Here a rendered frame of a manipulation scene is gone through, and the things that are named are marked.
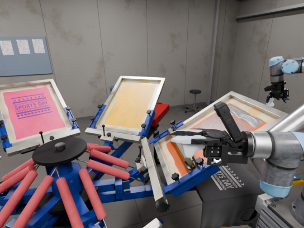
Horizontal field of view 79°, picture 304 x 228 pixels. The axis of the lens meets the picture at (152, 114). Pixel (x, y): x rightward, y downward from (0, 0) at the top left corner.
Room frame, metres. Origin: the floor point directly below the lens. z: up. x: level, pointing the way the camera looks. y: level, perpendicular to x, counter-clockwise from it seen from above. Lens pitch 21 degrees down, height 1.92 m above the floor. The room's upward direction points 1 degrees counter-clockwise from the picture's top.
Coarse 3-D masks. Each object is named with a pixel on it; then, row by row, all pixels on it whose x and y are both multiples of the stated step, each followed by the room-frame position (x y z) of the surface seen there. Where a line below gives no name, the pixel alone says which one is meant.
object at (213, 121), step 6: (216, 114) 1.35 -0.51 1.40; (204, 120) 1.35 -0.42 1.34; (210, 120) 1.31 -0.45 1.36; (216, 120) 1.28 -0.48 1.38; (198, 126) 1.32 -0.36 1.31; (204, 126) 1.28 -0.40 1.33; (210, 126) 1.24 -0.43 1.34; (216, 126) 1.21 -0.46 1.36; (222, 126) 1.18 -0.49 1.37; (168, 144) 1.30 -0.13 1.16; (174, 144) 1.26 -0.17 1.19; (168, 150) 1.23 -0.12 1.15; (174, 150) 1.19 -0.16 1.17; (174, 156) 1.13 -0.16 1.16
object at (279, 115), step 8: (224, 96) 1.47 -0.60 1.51; (232, 96) 1.44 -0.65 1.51; (240, 96) 1.35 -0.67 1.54; (248, 104) 1.24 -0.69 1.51; (256, 104) 1.16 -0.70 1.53; (264, 104) 1.12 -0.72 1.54; (200, 112) 1.43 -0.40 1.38; (208, 112) 1.43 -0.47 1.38; (264, 112) 1.09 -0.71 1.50; (272, 112) 1.02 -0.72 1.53; (280, 112) 0.99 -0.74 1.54; (192, 120) 1.41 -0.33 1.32; (280, 120) 0.93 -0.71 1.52; (264, 128) 0.93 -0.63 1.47; (168, 136) 1.38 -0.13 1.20; (160, 152) 1.20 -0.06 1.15; (160, 160) 1.11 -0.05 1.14; (216, 160) 0.88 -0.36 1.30; (168, 168) 1.02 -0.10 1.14; (168, 176) 0.93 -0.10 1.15; (168, 184) 0.87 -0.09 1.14
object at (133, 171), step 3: (135, 168) 1.09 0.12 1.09; (129, 171) 1.09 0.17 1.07; (132, 171) 1.08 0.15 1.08; (135, 171) 1.06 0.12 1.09; (138, 171) 1.05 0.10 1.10; (147, 171) 1.06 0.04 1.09; (129, 174) 1.06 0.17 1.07; (132, 174) 1.05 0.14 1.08; (135, 174) 1.05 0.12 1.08; (135, 177) 1.05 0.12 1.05; (138, 177) 1.05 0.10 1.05; (129, 180) 1.04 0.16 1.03; (132, 180) 1.04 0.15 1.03
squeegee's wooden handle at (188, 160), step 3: (168, 129) 1.31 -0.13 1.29; (171, 129) 1.29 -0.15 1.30; (171, 132) 1.25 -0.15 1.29; (171, 135) 1.22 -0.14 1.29; (177, 144) 1.08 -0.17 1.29; (180, 144) 1.06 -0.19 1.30; (180, 147) 1.03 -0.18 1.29; (180, 150) 1.01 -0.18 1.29; (183, 150) 0.99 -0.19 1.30; (183, 153) 0.97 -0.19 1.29; (183, 156) 0.95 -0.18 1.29; (186, 159) 0.92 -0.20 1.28; (189, 159) 0.93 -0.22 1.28; (189, 162) 0.93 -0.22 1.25; (192, 162) 0.93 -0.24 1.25; (189, 165) 0.93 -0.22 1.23
